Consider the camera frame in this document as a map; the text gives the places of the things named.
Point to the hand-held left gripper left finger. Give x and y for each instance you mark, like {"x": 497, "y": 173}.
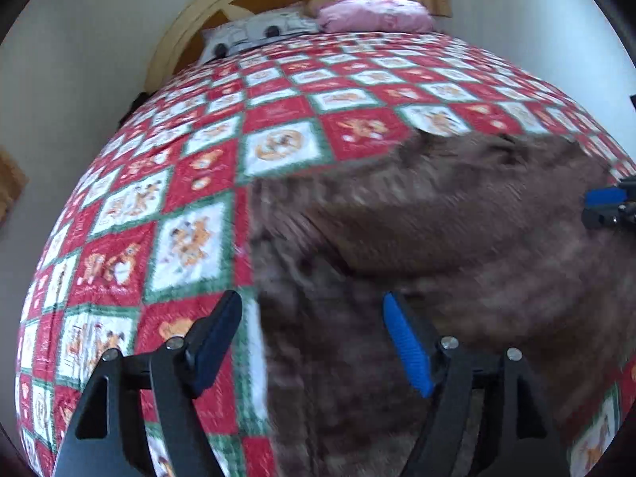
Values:
{"x": 216, "y": 340}

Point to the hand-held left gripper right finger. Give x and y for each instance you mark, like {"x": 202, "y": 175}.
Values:
{"x": 407, "y": 345}

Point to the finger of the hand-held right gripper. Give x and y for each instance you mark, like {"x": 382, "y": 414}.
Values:
{"x": 603, "y": 197}

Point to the brown knitted sweater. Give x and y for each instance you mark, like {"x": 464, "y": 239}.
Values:
{"x": 472, "y": 238}

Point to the red checked printed blanket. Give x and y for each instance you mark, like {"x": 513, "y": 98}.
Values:
{"x": 278, "y": 109}

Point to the pink pillow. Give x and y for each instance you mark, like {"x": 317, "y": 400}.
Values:
{"x": 377, "y": 15}

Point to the white patterned pillow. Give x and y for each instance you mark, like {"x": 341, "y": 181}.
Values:
{"x": 258, "y": 30}

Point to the cream arched bed headboard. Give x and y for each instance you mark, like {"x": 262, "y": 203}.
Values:
{"x": 198, "y": 5}

